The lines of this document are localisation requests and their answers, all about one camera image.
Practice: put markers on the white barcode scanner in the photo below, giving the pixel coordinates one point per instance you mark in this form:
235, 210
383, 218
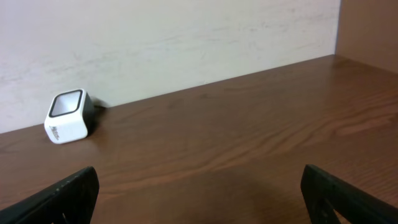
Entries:
70, 116

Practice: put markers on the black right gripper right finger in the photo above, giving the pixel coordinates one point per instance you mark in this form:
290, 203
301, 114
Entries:
326, 195

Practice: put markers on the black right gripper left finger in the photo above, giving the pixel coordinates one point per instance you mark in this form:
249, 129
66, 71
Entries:
70, 200

